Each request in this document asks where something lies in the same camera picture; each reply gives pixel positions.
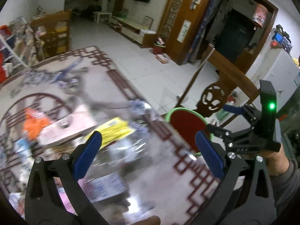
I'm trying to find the pink plastic wrapper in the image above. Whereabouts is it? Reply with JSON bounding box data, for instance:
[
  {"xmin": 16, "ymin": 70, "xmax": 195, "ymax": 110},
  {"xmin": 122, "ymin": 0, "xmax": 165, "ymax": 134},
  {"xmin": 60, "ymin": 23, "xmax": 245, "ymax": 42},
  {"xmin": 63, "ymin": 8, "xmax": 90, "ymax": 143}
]
[{"xmin": 54, "ymin": 177, "xmax": 89, "ymax": 215}]

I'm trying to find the blue white toothpaste box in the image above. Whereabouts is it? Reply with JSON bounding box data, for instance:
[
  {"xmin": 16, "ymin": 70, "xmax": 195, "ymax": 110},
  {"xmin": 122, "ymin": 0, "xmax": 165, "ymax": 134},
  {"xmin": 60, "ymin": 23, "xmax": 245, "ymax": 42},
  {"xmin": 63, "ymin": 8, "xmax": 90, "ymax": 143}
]
[{"xmin": 82, "ymin": 172, "xmax": 129, "ymax": 203}]

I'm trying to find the orange snack bag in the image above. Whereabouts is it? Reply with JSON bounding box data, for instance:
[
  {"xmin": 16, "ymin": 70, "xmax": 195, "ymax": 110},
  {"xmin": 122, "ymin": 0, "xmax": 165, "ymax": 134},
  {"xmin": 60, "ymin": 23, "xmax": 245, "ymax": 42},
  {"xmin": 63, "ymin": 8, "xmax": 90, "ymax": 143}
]
[{"xmin": 23, "ymin": 108, "xmax": 52, "ymax": 141}]

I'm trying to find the clear plastic bottle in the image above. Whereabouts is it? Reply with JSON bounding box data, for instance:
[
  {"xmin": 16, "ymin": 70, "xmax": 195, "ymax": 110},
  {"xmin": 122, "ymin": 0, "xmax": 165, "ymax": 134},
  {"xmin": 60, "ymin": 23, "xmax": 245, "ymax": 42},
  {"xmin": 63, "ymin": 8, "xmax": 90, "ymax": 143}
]
[{"xmin": 85, "ymin": 131, "xmax": 152, "ymax": 180}]

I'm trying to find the pink white carton box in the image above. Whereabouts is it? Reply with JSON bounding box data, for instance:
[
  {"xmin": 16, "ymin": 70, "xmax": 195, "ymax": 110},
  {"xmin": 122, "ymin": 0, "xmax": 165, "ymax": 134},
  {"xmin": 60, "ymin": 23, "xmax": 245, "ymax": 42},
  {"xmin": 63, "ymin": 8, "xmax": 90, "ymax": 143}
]
[{"xmin": 37, "ymin": 105, "xmax": 97, "ymax": 148}]

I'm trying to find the yellow medicine box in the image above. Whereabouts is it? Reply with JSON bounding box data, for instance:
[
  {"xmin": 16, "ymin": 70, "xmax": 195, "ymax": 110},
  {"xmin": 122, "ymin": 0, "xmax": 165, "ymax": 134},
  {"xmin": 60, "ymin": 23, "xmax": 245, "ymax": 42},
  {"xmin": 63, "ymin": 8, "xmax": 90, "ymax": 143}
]
[{"xmin": 83, "ymin": 117, "xmax": 136, "ymax": 149}]

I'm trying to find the grey sleeve forearm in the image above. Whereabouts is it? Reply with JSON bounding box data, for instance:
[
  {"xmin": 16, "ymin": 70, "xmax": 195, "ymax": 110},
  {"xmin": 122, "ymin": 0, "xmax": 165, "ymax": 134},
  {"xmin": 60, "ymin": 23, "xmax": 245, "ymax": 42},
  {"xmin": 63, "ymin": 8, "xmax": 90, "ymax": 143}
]
[{"xmin": 271, "ymin": 159, "xmax": 299, "ymax": 216}]

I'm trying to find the red green trash bin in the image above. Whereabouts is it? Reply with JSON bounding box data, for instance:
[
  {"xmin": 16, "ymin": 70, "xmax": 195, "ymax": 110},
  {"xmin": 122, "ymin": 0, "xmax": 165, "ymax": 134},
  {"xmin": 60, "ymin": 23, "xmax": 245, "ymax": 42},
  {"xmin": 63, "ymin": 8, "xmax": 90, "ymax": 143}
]
[{"xmin": 165, "ymin": 107, "xmax": 216, "ymax": 155}]

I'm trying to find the person's right hand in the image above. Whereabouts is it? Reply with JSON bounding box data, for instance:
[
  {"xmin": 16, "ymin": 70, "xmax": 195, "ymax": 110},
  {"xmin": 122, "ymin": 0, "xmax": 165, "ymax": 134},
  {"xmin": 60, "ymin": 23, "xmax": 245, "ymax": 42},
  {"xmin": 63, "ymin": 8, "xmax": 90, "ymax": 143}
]
[{"xmin": 259, "ymin": 144, "xmax": 290, "ymax": 176}]

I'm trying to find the carved wooden chair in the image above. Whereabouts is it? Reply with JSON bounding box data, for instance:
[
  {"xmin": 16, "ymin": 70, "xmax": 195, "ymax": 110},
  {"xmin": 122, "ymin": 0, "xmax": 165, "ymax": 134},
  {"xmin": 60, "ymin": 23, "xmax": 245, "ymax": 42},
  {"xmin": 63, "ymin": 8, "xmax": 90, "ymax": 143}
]
[{"xmin": 176, "ymin": 44, "xmax": 260, "ymax": 117}]

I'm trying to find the white refrigerator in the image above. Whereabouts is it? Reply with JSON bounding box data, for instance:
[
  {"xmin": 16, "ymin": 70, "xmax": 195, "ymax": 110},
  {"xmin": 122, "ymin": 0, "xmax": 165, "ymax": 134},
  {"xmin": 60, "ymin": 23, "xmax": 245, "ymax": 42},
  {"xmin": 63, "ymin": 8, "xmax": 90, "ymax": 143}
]
[{"xmin": 251, "ymin": 48, "xmax": 299, "ymax": 124}]

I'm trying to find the cardboard tissue box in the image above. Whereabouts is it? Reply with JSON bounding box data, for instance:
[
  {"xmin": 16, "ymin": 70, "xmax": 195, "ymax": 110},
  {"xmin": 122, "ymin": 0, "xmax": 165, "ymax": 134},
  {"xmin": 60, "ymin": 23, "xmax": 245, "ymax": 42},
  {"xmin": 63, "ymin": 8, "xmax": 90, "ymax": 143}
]
[{"xmin": 156, "ymin": 53, "xmax": 170, "ymax": 64}]

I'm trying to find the small red floor bin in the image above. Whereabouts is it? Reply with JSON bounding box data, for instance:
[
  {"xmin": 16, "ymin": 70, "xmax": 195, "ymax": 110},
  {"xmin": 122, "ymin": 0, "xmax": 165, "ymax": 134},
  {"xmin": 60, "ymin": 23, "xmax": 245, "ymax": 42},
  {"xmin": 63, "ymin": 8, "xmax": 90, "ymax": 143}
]
[{"xmin": 153, "ymin": 37, "xmax": 166, "ymax": 55}]

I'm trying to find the low tv cabinet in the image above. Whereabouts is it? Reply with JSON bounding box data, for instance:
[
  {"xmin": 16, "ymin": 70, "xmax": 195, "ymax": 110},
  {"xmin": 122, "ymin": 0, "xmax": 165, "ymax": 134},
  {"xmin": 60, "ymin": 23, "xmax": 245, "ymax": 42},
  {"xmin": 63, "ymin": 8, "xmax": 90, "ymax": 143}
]
[{"xmin": 110, "ymin": 16, "xmax": 157, "ymax": 48}]

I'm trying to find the framed picture on cabinet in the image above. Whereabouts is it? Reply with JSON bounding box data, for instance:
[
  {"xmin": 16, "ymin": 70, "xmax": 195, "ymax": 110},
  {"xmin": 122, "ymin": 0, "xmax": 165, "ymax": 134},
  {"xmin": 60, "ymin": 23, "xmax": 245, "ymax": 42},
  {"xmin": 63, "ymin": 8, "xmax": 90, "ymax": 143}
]
[{"xmin": 142, "ymin": 16, "xmax": 154, "ymax": 29}]

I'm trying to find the white magazine rack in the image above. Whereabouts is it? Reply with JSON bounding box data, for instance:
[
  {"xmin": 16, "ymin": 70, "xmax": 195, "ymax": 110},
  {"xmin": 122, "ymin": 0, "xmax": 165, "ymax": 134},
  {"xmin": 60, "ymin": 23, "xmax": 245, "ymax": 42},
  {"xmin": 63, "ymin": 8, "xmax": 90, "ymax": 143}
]
[{"xmin": 1, "ymin": 17, "xmax": 38, "ymax": 78}]

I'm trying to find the small white side table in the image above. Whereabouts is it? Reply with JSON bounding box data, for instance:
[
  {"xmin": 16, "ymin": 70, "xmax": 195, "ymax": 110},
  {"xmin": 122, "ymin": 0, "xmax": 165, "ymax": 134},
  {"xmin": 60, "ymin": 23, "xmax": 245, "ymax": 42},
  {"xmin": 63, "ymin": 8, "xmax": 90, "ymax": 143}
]
[{"xmin": 94, "ymin": 11, "xmax": 112, "ymax": 24}]

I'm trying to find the far wooden chair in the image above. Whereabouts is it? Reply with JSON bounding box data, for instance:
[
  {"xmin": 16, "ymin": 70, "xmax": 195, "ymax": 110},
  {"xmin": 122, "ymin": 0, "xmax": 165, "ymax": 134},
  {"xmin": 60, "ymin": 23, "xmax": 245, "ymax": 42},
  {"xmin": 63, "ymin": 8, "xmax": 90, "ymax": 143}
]
[{"xmin": 29, "ymin": 10, "xmax": 71, "ymax": 61}]

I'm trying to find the white bead necklace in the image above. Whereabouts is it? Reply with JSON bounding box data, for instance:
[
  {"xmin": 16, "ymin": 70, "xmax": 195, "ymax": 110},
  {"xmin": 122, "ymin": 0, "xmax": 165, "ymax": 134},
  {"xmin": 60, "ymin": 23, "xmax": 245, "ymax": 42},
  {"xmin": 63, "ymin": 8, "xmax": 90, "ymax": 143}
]
[{"xmin": 186, "ymin": 47, "xmax": 216, "ymax": 92}]

